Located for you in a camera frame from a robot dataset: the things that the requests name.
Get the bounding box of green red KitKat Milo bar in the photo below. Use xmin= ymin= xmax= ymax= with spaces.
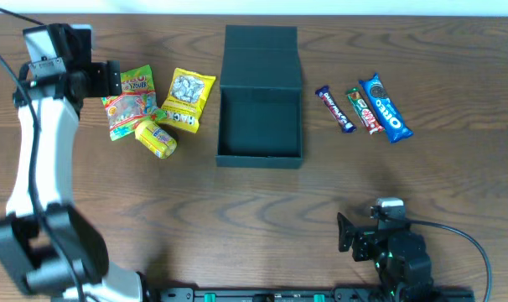
xmin=346 ymin=87 xmax=384 ymax=134

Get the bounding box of yellow Mentos gum bottle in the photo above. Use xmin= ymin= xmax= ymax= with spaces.
xmin=135 ymin=120 xmax=177 ymax=159

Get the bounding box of blue Oreo cookie pack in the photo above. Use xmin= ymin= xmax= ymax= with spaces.
xmin=359 ymin=73 xmax=414 ymax=143

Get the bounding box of yellow Hacks candy bag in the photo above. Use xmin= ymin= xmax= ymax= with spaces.
xmin=157 ymin=68 xmax=216 ymax=133

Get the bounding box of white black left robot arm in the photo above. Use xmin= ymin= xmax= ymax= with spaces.
xmin=0 ymin=23 xmax=152 ymax=301

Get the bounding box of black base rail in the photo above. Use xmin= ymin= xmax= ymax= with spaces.
xmin=159 ymin=287 xmax=475 ymax=302

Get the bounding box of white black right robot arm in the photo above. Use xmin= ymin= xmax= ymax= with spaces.
xmin=337 ymin=211 xmax=438 ymax=301

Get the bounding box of purple Dairy Milk bar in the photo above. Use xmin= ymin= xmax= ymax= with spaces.
xmin=315 ymin=86 xmax=356 ymax=133

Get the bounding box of dark green open box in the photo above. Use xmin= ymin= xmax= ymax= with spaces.
xmin=215 ymin=25 xmax=303 ymax=169

